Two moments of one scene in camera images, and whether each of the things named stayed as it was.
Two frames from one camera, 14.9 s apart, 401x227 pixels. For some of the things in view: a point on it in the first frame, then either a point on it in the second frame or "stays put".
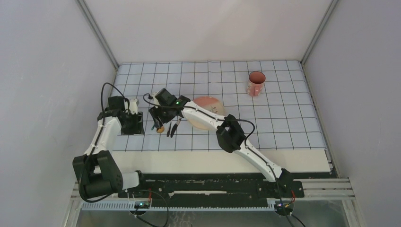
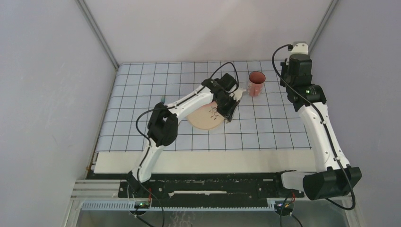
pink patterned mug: (257, 80) stays put
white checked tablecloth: (284, 117) stays put
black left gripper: (138, 128) to (229, 112)
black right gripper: (155, 112) to (284, 65)
